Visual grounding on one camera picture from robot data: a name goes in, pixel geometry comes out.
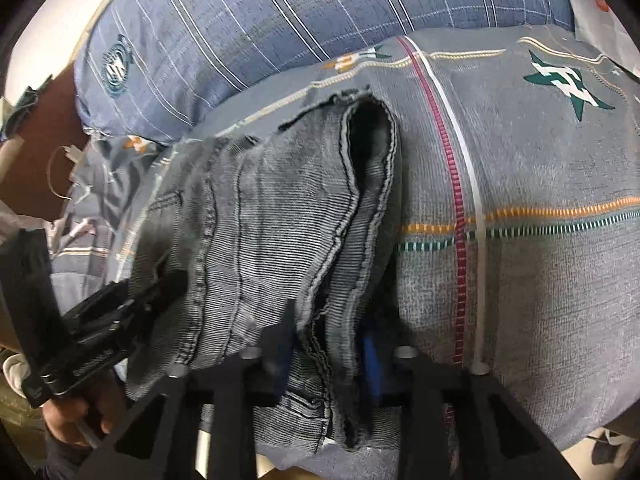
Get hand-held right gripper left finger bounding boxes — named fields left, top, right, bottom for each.
left=80, top=300, right=297, bottom=480

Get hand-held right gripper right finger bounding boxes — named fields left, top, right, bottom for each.
left=362, top=332, right=568, bottom=480

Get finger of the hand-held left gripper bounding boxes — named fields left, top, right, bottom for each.
left=61, top=271, right=189, bottom=345

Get grey denim pants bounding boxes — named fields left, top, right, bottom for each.
left=122, top=89, right=403, bottom=453

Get person's left hand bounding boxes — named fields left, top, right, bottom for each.
left=42, top=394, right=119, bottom=449

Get brown wooden bedside table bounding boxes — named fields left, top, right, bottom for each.
left=14, top=72, right=101, bottom=222

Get grey patterned quilt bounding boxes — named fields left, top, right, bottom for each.
left=47, top=25, right=640, bottom=466

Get dark green cloth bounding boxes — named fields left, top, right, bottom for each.
left=0, top=76, right=52, bottom=142

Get blue plaid pillow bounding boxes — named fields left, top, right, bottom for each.
left=74, top=0, right=576, bottom=143

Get white charging cable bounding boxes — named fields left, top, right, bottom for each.
left=46, top=144, right=88, bottom=201

